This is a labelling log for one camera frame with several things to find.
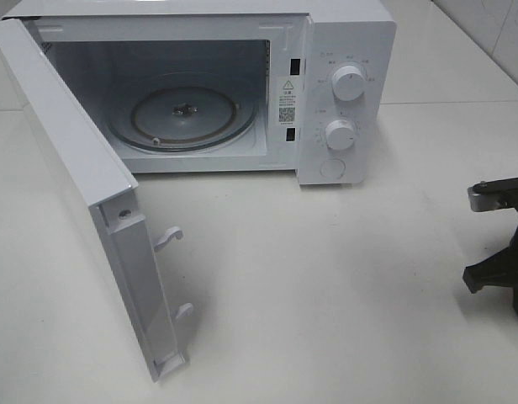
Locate white power knob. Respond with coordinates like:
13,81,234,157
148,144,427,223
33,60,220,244
331,64,367,102

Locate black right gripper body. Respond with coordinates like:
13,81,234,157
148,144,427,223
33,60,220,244
462,177,518,316

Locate glass turntable plate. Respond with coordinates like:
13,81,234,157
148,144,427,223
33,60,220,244
107,83,258,152

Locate white microwave oven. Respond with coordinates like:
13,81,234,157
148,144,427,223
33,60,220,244
0,1,396,185

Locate white timer knob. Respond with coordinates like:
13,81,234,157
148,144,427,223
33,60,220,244
325,120,357,151

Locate round door release button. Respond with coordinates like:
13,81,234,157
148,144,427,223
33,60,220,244
320,158,346,180

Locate white microwave door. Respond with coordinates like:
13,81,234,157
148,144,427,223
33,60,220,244
0,19,193,381

